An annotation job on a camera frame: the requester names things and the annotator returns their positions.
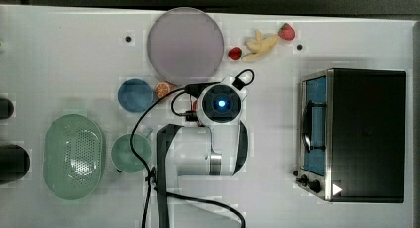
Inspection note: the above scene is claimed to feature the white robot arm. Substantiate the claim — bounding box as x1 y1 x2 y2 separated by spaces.
155 76 249 228

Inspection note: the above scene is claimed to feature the green oval strainer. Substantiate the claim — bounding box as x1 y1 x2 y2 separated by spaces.
43 114 106 200

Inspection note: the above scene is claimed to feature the orange slice toy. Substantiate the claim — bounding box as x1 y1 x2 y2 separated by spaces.
155 82 172 98

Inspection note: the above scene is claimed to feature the small red strawberry toy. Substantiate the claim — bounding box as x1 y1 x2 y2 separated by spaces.
228 47 242 60

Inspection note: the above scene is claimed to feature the grey round plate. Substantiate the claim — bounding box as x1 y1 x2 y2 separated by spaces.
147 7 224 85

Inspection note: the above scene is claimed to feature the blue bowl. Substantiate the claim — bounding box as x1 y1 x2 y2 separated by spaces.
118 79 154 113

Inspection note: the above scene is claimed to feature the peeled banana toy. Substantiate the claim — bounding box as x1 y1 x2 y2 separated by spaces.
242 29 279 61

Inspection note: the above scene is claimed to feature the green metal cup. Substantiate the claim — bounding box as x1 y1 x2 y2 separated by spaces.
111 128 153 173

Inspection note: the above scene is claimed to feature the large pink strawberry toy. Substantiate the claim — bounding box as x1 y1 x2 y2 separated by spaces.
278 23 295 41

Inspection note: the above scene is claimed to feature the black toaster oven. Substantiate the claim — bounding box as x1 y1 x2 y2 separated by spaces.
293 68 406 203

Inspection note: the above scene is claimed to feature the black utensil holder cylinder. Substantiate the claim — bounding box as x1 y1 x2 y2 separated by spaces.
0 145 30 185

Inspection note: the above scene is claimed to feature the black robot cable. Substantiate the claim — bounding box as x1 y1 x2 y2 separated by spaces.
129 68 256 228

